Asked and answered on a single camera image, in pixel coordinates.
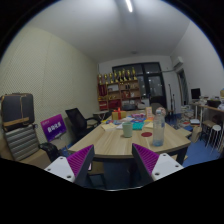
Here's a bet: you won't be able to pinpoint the black computer monitor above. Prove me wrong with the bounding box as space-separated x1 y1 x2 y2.
190 87 202 100

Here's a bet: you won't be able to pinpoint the white wall air conditioner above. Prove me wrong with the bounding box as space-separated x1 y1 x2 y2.
172 56 185 70

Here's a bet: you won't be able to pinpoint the wooden shelf unit with trophies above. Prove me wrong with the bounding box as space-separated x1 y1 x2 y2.
97 67 142 112

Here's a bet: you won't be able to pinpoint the brown paper bag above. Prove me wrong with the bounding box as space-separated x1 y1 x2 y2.
189 125 203 144

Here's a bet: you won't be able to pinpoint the black bag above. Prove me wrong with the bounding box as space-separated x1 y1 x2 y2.
38 142 63 163

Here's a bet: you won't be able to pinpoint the beige flat box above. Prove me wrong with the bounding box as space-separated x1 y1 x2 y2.
100 123 118 132

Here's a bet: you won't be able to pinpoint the white side desk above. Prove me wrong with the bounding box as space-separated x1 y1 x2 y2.
190 101 224 141

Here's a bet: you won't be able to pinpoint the black office chair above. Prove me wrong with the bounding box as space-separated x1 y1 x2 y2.
64 107 101 141

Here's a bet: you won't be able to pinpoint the grey padded chair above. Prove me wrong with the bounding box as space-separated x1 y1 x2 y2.
149 102 164 114

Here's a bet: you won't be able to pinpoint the silver ribbed suitcase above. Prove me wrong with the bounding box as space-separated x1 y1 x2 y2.
2 124 40 162

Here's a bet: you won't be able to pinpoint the pale green cup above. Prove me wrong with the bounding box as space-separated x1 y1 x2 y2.
121 121 134 139

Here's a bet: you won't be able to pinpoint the teal book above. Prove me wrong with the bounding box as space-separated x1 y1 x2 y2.
132 121 145 131

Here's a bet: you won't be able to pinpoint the black framed glass door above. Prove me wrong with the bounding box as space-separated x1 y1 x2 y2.
112 62 168 109

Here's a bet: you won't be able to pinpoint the dark suitcase with tan straps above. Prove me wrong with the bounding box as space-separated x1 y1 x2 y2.
0 92 36 132

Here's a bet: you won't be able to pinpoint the clear plastic water bottle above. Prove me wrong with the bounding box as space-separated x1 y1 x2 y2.
152 108 166 148

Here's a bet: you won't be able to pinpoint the orange standing card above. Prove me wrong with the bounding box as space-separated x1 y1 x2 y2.
145 106 154 120

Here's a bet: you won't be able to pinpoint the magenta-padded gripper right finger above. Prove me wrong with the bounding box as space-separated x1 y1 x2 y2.
131 143 185 187

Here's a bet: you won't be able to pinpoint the white round stool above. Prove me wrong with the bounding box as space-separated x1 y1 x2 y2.
205 124 223 149

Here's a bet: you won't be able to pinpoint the pink flowers in white pot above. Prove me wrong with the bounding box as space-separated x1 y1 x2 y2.
156 106 167 116

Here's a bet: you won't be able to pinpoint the purple sign board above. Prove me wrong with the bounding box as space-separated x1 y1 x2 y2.
40 113 67 143

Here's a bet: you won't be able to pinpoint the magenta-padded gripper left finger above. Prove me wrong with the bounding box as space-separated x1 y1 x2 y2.
44 144 96 188

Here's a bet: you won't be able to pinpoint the yellow gift box red ribbon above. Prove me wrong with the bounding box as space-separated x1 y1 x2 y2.
111 107 128 121

